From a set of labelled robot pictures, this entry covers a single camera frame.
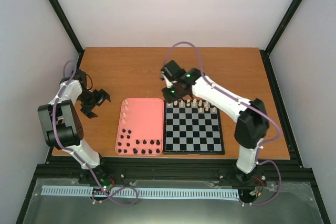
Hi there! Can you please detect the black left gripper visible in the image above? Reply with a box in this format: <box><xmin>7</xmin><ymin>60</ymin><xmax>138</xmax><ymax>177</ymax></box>
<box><xmin>78</xmin><ymin>89</ymin><xmax>110</xmax><ymax>119</ymax></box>

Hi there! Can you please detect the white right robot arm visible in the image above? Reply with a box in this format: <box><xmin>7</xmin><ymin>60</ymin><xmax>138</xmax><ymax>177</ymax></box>
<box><xmin>161</xmin><ymin>60</ymin><xmax>270</xmax><ymax>184</ymax></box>

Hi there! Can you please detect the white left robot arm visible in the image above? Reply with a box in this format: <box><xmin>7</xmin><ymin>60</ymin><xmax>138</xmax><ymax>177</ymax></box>
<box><xmin>38</xmin><ymin>70</ymin><xmax>111</xmax><ymax>184</ymax></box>

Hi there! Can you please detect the left controller board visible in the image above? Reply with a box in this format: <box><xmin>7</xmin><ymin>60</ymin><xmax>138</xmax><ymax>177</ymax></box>
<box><xmin>100</xmin><ymin>174</ymin><xmax>115</xmax><ymax>191</ymax></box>

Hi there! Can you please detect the controller board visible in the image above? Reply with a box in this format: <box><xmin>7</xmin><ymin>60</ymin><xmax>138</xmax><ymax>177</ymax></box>
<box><xmin>249</xmin><ymin>176</ymin><xmax>265</xmax><ymax>199</ymax></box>
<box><xmin>100</xmin><ymin>174</ymin><xmax>115</xmax><ymax>191</ymax></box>

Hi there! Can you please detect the right controller board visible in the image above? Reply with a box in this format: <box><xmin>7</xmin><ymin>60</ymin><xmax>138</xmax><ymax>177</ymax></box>
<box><xmin>249</xmin><ymin>176</ymin><xmax>265</xmax><ymax>199</ymax></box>

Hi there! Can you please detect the black grey chessboard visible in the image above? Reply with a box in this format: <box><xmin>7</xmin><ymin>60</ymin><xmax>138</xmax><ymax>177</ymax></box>
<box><xmin>163</xmin><ymin>100</ymin><xmax>225</xmax><ymax>154</ymax></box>

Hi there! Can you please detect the pink plastic tray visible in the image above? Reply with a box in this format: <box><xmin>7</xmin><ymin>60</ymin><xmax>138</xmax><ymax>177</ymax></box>
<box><xmin>115</xmin><ymin>98</ymin><xmax>164</xmax><ymax>157</ymax></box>

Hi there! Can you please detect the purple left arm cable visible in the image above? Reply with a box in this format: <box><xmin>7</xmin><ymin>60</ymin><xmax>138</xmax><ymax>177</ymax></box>
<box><xmin>51</xmin><ymin>60</ymin><xmax>139</xmax><ymax>207</ymax></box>

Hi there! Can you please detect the light blue cable duct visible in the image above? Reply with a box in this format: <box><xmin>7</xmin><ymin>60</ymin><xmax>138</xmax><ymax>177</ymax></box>
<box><xmin>40</xmin><ymin>185</ymin><xmax>239</xmax><ymax>201</ymax></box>

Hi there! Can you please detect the black aluminium frame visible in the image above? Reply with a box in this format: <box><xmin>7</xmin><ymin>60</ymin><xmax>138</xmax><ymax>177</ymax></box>
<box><xmin>16</xmin><ymin>0</ymin><xmax>330</xmax><ymax>223</ymax></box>

